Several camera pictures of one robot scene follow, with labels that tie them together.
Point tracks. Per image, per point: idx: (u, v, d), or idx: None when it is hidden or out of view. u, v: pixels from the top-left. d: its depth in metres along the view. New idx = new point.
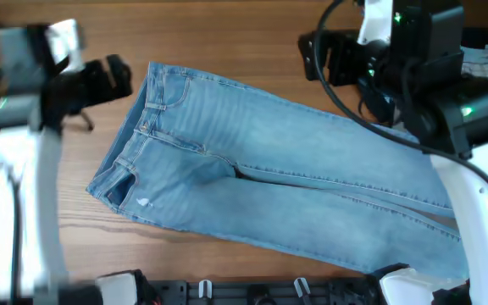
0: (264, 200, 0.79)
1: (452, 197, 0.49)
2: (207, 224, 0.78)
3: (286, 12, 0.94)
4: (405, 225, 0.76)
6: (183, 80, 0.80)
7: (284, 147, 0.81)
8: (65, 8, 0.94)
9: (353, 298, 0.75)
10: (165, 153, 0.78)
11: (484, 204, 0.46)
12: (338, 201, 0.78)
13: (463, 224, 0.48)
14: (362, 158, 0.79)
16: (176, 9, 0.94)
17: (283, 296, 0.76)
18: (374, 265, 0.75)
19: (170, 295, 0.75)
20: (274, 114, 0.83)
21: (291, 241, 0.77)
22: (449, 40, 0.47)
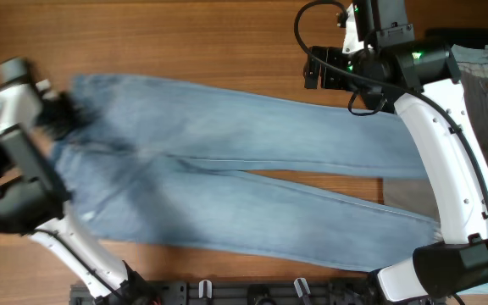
0: (235, 204, 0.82)
1: (414, 133, 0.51)
2: (184, 225, 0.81)
3: (286, 12, 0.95)
4: (378, 222, 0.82)
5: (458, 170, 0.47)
6: (106, 86, 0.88)
7: (207, 141, 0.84)
8: (64, 8, 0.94)
9: (353, 298, 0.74)
10: (94, 161, 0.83)
11: (437, 130, 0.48)
12: (312, 201, 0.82)
13: (424, 152, 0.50)
14: (322, 154, 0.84)
16: (174, 10, 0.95)
17: (283, 296, 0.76)
18: (353, 263, 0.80)
19: (170, 295, 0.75)
20: (192, 110, 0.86)
21: (268, 241, 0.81)
22: (395, 10, 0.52)
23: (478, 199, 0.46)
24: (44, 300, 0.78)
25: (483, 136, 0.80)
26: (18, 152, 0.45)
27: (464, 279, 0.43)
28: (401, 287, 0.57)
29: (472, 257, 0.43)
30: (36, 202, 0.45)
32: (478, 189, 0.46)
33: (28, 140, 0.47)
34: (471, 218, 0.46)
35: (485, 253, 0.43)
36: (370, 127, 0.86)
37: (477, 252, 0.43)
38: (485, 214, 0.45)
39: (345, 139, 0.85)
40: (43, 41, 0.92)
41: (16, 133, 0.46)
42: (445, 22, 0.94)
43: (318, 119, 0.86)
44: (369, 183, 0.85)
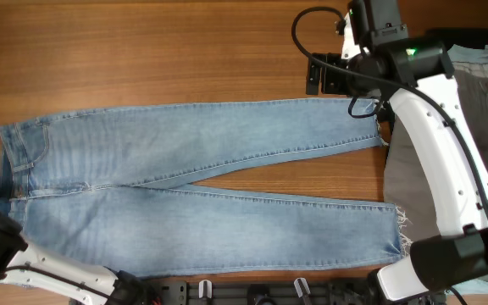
0: (190, 221, 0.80)
1: (407, 124, 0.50)
2: (146, 253, 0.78)
3: (286, 13, 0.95)
4: (344, 219, 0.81)
5: (451, 162, 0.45)
6: (38, 130, 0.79)
7: (158, 160, 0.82)
8: (63, 8, 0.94)
9: (353, 298, 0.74)
10: (51, 207, 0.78)
11: (430, 124, 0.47)
12: (277, 207, 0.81)
13: (416, 146, 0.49)
14: (274, 147, 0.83)
16: (175, 10, 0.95)
17: (283, 296, 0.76)
18: (328, 261, 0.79)
19: (169, 295, 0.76)
20: (136, 132, 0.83)
21: (240, 254, 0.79)
22: (389, 11, 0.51)
23: (471, 191, 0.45)
24: (44, 300, 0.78)
25: (482, 138, 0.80)
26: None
27: (459, 265, 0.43)
28: (400, 285, 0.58)
29: (466, 245, 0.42)
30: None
32: (471, 180, 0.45)
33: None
34: (467, 208, 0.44)
35: (476, 243, 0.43)
36: (313, 120, 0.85)
37: (471, 241, 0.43)
38: (479, 204, 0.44)
39: (291, 141, 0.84)
40: (43, 41, 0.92)
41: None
42: (444, 22, 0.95)
43: (259, 115, 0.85)
44: (368, 182, 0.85)
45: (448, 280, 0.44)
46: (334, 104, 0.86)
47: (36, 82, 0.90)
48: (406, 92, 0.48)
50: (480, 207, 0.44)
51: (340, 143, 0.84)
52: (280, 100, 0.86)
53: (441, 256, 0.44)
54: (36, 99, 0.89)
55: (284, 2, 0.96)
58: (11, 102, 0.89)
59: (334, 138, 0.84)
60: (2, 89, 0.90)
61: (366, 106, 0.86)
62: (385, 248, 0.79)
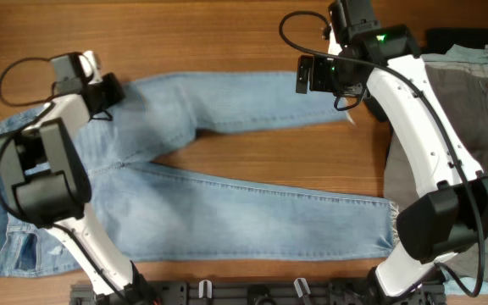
0: (185, 210, 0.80)
1: (385, 106, 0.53)
2: (141, 239, 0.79)
3: (286, 13, 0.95)
4: (338, 210, 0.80)
5: (421, 125, 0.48)
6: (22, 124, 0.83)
7: (143, 132, 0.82)
8: (64, 8, 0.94)
9: (353, 298, 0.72)
10: None
11: (403, 96, 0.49)
12: (272, 198, 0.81)
13: (394, 119, 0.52)
14: (261, 117, 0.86)
16: (174, 10, 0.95)
17: (284, 296, 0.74)
18: (321, 252, 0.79)
19: (170, 295, 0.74)
20: (123, 114, 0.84)
21: (234, 243, 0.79)
22: (365, 7, 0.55)
23: (441, 151, 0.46)
24: (43, 300, 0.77)
25: (482, 138, 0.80)
26: (52, 145, 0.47)
27: (438, 230, 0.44)
28: (397, 279, 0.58)
29: (444, 202, 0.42)
30: (58, 198, 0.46)
32: (441, 141, 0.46)
33: (65, 138, 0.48)
34: (438, 166, 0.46)
35: (451, 201, 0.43)
36: (286, 88, 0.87)
37: (447, 196, 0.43)
38: (451, 163, 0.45)
39: (271, 111, 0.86)
40: (44, 41, 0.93)
41: (54, 125, 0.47)
42: (444, 22, 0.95)
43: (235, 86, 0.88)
44: (369, 183, 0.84)
45: (430, 248, 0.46)
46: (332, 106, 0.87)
47: (36, 82, 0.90)
48: (376, 74, 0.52)
50: (452, 165, 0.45)
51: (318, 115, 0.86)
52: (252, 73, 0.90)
53: (420, 222, 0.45)
54: (36, 99, 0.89)
55: (284, 2, 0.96)
58: (11, 102, 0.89)
59: (308, 107, 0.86)
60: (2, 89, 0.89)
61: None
62: (377, 241, 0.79)
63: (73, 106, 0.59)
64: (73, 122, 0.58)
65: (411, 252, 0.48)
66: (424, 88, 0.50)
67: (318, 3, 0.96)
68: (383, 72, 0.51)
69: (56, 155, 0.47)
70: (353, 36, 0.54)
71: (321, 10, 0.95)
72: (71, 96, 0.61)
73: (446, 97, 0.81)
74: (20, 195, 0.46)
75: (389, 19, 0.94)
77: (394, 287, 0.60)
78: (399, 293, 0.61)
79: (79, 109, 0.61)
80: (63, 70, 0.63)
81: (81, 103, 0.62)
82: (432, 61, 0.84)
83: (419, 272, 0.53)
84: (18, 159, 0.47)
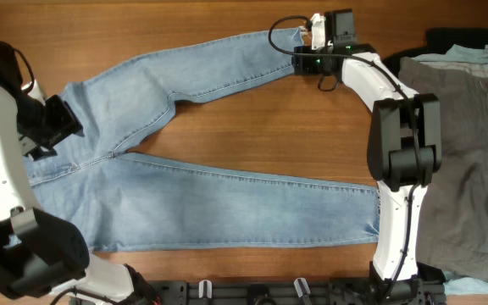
0: (175, 197, 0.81)
1: (354, 80, 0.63)
2: (134, 227, 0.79)
3: (285, 13, 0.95)
4: (328, 198, 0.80)
5: (373, 75, 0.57)
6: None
7: (127, 116, 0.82)
8: (64, 8, 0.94)
9: (353, 298, 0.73)
10: (43, 193, 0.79)
11: (360, 66, 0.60)
12: (263, 187, 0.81)
13: (363, 88, 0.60)
14: (242, 76, 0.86)
16: (174, 10, 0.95)
17: (283, 296, 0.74)
18: (311, 240, 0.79)
19: (170, 295, 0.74)
20: (110, 92, 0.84)
21: (224, 231, 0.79)
22: (347, 21, 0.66)
23: (388, 85, 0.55)
24: (44, 299, 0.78)
25: (482, 137, 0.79)
26: (32, 243, 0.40)
27: (387, 135, 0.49)
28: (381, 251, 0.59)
29: (387, 106, 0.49)
30: (58, 276, 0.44)
32: (385, 80, 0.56)
33: (47, 228, 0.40)
34: (387, 95, 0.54)
35: (388, 111, 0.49)
36: (246, 52, 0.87)
37: (391, 104, 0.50)
38: (393, 90, 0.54)
39: (240, 74, 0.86)
40: (43, 41, 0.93)
41: (30, 225, 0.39)
42: (444, 21, 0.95)
43: (201, 56, 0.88)
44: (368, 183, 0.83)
45: (387, 160, 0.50)
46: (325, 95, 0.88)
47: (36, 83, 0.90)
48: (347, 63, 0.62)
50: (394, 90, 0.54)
51: (288, 64, 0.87)
52: (213, 41, 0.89)
53: (375, 133, 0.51)
54: None
55: (284, 2, 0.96)
58: None
59: (275, 62, 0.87)
60: None
61: (293, 33, 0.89)
62: (365, 228, 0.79)
63: None
64: (12, 138, 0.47)
65: (379, 178, 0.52)
66: (373, 58, 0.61)
67: (318, 3, 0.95)
68: (346, 60, 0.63)
69: (42, 251, 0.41)
70: (335, 45, 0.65)
71: (320, 10, 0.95)
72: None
73: (446, 97, 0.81)
74: (17, 284, 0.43)
75: (389, 19, 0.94)
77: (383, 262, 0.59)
78: (390, 272, 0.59)
79: (6, 98, 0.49)
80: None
81: (8, 99, 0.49)
82: (431, 62, 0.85)
83: (397, 213, 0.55)
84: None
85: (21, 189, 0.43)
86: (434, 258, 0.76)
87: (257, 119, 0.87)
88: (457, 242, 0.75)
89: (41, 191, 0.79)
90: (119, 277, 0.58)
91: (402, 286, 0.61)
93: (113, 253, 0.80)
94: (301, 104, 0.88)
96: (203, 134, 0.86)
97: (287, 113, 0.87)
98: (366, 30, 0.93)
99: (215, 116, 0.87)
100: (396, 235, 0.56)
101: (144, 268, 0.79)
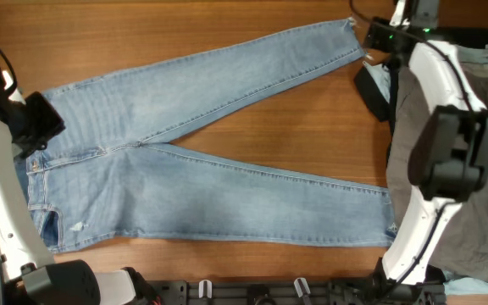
0: (197, 190, 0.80)
1: (419, 69, 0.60)
2: (154, 215, 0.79)
3: (286, 13, 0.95)
4: (348, 199, 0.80)
5: (446, 75, 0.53)
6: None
7: (164, 114, 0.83)
8: (64, 8, 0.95)
9: (353, 298, 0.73)
10: (69, 175, 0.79)
11: (432, 58, 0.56)
12: (285, 183, 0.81)
13: (428, 80, 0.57)
14: (284, 74, 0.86)
16: (175, 10, 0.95)
17: (283, 296, 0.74)
18: (330, 240, 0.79)
19: (170, 295, 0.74)
20: (145, 89, 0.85)
21: (243, 225, 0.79)
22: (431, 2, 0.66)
23: (457, 92, 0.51)
24: None
25: None
26: (45, 299, 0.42)
27: (440, 144, 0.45)
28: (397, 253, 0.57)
29: (450, 113, 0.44)
30: None
32: (458, 85, 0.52)
33: (59, 282, 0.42)
34: (451, 100, 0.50)
35: (453, 122, 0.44)
36: (299, 47, 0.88)
37: (455, 113, 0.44)
38: (459, 97, 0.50)
39: (278, 73, 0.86)
40: (43, 41, 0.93)
41: (43, 283, 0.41)
42: (445, 21, 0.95)
43: (246, 54, 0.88)
44: (369, 182, 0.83)
45: (429, 169, 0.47)
46: (325, 96, 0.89)
47: (36, 83, 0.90)
48: (419, 47, 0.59)
50: (460, 98, 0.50)
51: (341, 57, 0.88)
52: (265, 37, 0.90)
53: (426, 137, 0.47)
54: None
55: (284, 2, 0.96)
58: None
59: (329, 54, 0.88)
60: None
61: (342, 24, 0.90)
62: (385, 231, 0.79)
63: None
64: (10, 181, 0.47)
65: (417, 181, 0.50)
66: (449, 52, 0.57)
67: (318, 3, 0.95)
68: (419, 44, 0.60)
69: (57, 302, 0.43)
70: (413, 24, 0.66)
71: (320, 10, 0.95)
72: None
73: None
74: None
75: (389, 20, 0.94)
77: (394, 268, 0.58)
78: (398, 274, 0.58)
79: None
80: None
81: None
82: None
83: (423, 223, 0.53)
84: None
85: (28, 240, 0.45)
86: (435, 258, 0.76)
87: (257, 119, 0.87)
88: (457, 243, 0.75)
89: (70, 171, 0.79)
90: (121, 288, 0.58)
91: (405, 289, 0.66)
93: (130, 241, 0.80)
94: (301, 104, 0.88)
96: (203, 134, 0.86)
97: (286, 113, 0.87)
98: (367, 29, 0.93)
99: None
100: (413, 241, 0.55)
101: (144, 269, 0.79)
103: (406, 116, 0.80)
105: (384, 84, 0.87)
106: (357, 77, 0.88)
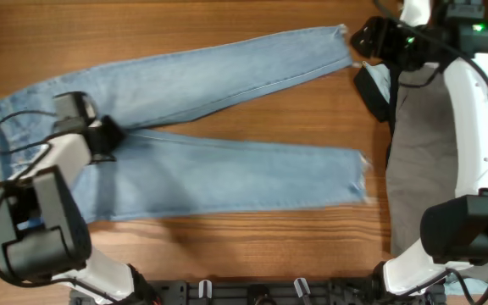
0: (172, 168, 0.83)
1: (453, 91, 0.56)
2: (130, 192, 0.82)
3: (285, 13, 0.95)
4: (313, 163, 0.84)
5: (486, 128, 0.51)
6: (27, 100, 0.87)
7: (146, 107, 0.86)
8: (64, 8, 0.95)
9: (353, 297, 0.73)
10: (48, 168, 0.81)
11: (478, 95, 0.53)
12: (249, 154, 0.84)
13: (460, 113, 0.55)
14: (279, 75, 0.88)
16: (175, 10, 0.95)
17: (284, 296, 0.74)
18: (300, 203, 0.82)
19: (170, 295, 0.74)
20: (141, 87, 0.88)
21: (213, 197, 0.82)
22: None
23: None
24: (41, 301, 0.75)
25: None
26: (51, 192, 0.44)
27: (462, 235, 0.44)
28: (401, 274, 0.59)
29: (480, 211, 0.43)
30: (51, 257, 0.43)
32: None
33: (62, 186, 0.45)
34: None
35: None
36: (292, 50, 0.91)
37: (486, 205, 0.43)
38: None
39: (274, 74, 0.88)
40: (43, 41, 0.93)
41: (49, 176, 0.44)
42: None
43: (241, 55, 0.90)
44: (369, 183, 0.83)
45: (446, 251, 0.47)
46: (325, 96, 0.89)
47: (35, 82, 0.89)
48: (463, 71, 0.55)
50: None
51: (334, 59, 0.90)
52: (259, 38, 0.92)
53: (447, 223, 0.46)
54: None
55: (284, 2, 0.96)
58: None
59: (321, 57, 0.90)
60: (2, 88, 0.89)
61: (333, 31, 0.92)
62: (352, 189, 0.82)
63: (72, 149, 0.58)
64: (69, 165, 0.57)
65: (433, 252, 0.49)
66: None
67: (317, 4, 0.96)
68: (466, 63, 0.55)
69: (52, 213, 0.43)
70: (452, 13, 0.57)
71: (319, 10, 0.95)
72: (74, 136, 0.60)
73: None
74: (13, 259, 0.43)
75: None
77: (395, 286, 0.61)
78: (399, 291, 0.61)
79: (79, 152, 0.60)
80: (65, 109, 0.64)
81: (81, 145, 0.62)
82: None
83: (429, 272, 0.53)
84: (6, 208, 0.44)
85: None
86: None
87: (257, 119, 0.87)
88: None
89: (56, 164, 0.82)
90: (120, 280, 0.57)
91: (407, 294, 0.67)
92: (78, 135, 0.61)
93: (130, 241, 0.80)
94: (301, 104, 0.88)
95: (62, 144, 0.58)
96: (203, 134, 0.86)
97: (286, 113, 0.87)
98: None
99: (216, 116, 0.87)
100: (415, 277, 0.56)
101: (144, 269, 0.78)
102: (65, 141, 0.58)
103: (407, 117, 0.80)
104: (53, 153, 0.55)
105: (384, 84, 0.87)
106: (357, 77, 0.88)
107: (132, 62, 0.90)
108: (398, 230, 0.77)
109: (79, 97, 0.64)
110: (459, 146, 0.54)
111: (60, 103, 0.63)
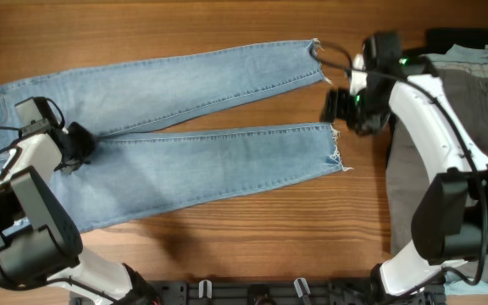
0: (158, 163, 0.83)
1: (405, 116, 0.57)
2: (118, 188, 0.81)
3: (285, 13, 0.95)
4: (286, 141, 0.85)
5: (435, 128, 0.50)
6: None
7: (113, 115, 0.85)
8: (64, 8, 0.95)
9: (353, 297, 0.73)
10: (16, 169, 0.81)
11: (418, 104, 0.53)
12: (224, 142, 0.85)
13: (417, 130, 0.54)
14: (273, 80, 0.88)
16: (175, 10, 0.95)
17: (284, 296, 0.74)
18: (279, 180, 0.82)
19: (170, 295, 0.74)
20: (126, 92, 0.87)
21: (194, 188, 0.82)
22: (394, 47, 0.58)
23: (452, 144, 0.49)
24: (42, 301, 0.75)
25: (483, 137, 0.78)
26: (30, 192, 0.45)
27: (449, 221, 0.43)
28: (399, 274, 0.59)
29: (453, 185, 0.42)
30: (41, 255, 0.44)
32: (453, 137, 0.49)
33: (41, 185, 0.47)
34: (451, 158, 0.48)
35: (456, 185, 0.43)
36: (281, 57, 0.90)
37: (456, 180, 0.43)
38: (460, 154, 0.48)
39: (270, 79, 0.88)
40: (43, 41, 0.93)
41: (25, 177, 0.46)
42: (444, 22, 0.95)
43: (229, 63, 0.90)
44: (369, 182, 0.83)
45: (442, 246, 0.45)
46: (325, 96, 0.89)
47: None
48: (403, 85, 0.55)
50: (463, 155, 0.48)
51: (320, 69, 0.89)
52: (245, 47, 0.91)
53: (430, 213, 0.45)
54: None
55: (284, 2, 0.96)
58: None
59: (310, 64, 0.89)
60: None
61: (306, 45, 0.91)
62: (327, 160, 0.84)
63: (42, 149, 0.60)
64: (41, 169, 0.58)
65: (430, 257, 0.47)
66: (437, 93, 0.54)
67: (317, 3, 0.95)
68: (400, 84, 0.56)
69: (36, 210, 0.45)
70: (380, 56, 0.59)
71: (319, 10, 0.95)
72: (41, 136, 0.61)
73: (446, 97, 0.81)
74: (4, 263, 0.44)
75: (387, 20, 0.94)
77: (394, 286, 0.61)
78: (399, 292, 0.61)
79: (49, 152, 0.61)
80: (29, 113, 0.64)
81: (52, 144, 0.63)
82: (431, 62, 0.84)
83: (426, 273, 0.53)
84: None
85: None
86: None
87: (257, 119, 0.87)
88: None
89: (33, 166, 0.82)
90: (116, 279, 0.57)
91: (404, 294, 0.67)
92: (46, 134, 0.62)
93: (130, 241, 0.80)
94: (301, 104, 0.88)
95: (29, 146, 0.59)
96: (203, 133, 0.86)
97: (287, 113, 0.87)
98: (366, 29, 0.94)
99: (216, 116, 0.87)
100: (413, 277, 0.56)
101: (144, 269, 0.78)
102: (39, 139, 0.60)
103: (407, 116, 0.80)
104: (24, 154, 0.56)
105: None
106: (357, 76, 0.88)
107: (119, 64, 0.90)
108: (398, 230, 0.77)
109: (41, 100, 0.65)
110: (426, 164, 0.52)
111: (24, 108, 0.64)
